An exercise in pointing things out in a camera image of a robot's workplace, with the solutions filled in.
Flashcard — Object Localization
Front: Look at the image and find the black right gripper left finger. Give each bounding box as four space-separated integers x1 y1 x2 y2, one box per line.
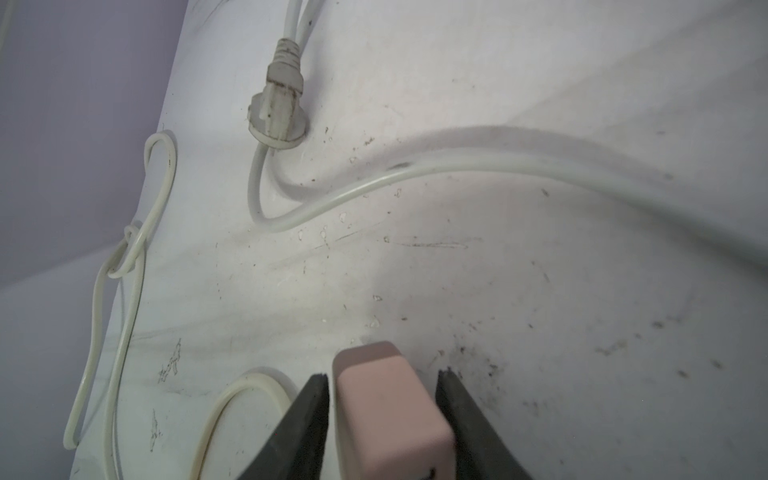
239 374 330 480

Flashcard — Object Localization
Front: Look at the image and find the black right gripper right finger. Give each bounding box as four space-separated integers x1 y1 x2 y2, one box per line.
435 369 533 480

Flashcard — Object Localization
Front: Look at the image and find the pink usb charger plug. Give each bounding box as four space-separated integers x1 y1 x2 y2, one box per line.
332 341 456 479

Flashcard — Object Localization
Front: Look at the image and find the orange power strip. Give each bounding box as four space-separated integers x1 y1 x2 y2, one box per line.
188 371 295 480

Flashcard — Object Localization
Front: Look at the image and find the thin white cable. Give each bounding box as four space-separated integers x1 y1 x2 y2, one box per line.
62 130 179 480

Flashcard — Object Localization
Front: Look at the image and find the grey power cable with plug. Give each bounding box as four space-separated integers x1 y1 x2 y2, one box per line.
246 0 768 265

